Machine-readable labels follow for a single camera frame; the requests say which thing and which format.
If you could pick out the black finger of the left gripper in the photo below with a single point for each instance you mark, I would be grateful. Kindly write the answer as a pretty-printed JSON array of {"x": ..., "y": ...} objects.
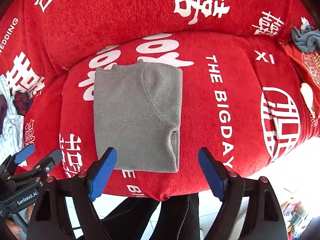
[{"x": 47, "y": 164}]

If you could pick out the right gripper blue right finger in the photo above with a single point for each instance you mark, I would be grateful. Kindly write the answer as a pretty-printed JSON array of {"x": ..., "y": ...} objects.
[{"x": 226, "y": 185}]

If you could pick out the red embroidered pillow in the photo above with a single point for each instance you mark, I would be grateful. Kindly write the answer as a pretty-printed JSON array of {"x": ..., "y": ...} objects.
[{"x": 307, "y": 64}]

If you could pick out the person's left hand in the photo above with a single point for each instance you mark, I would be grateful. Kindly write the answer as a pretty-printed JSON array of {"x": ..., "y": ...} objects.
[{"x": 15, "y": 228}]

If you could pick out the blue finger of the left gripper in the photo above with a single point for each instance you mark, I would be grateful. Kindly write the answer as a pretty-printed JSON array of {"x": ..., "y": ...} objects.
[{"x": 20, "y": 157}]

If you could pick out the red sofa seat cushion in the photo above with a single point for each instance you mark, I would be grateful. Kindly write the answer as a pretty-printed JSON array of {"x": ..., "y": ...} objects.
[{"x": 240, "y": 98}]

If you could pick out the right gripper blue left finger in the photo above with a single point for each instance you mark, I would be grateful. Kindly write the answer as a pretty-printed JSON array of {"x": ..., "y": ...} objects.
[{"x": 88, "y": 185}]

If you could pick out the crumpled blue-grey cloth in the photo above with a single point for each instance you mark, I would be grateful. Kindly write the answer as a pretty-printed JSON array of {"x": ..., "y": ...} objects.
[{"x": 306, "y": 40}]

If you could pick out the grey knit sweater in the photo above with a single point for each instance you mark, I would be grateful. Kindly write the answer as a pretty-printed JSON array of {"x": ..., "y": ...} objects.
[{"x": 137, "y": 111}]

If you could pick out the pile of mixed clothes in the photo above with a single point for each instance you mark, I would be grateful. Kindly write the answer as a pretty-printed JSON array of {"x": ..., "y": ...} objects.
[{"x": 12, "y": 129}]

